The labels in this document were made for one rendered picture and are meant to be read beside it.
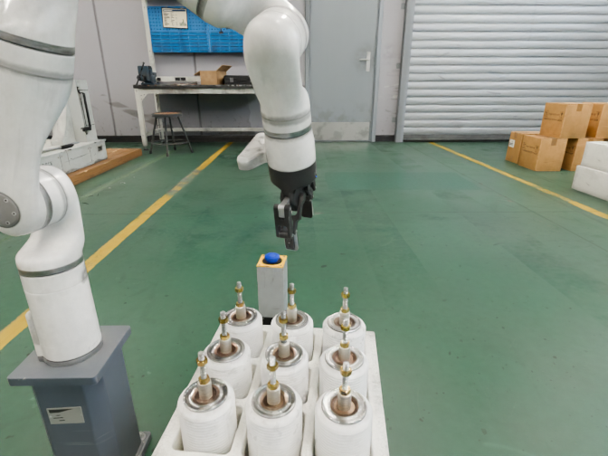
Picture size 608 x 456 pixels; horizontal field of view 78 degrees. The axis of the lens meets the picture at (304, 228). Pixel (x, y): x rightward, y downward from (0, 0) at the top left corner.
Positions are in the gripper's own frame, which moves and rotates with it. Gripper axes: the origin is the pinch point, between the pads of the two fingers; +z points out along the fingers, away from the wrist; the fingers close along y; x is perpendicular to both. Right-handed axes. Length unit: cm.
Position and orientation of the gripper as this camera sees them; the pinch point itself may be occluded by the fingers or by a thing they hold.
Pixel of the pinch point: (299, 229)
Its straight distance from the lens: 67.2
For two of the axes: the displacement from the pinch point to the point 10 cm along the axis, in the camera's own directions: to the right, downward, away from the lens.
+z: 0.9, 7.7, 6.3
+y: 2.9, -6.3, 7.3
